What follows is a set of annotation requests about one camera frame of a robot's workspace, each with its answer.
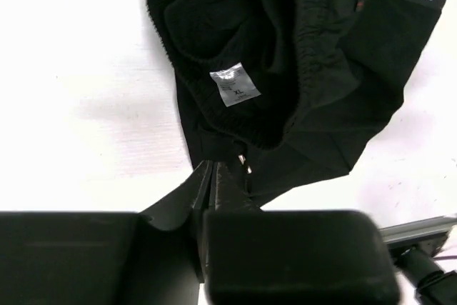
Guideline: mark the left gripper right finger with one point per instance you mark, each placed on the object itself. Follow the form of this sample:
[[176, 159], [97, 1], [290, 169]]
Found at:
[[229, 188]]

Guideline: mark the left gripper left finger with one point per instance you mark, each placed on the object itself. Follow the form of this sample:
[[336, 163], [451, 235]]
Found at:
[[192, 196]]

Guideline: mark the black shorts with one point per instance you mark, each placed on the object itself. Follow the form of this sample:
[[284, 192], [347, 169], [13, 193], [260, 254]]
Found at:
[[289, 92]]

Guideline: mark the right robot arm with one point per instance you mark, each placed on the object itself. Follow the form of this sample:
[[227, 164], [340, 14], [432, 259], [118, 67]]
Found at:
[[433, 285]]

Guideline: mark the aluminium frame rail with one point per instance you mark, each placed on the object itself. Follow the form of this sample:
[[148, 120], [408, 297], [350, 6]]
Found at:
[[418, 229]]

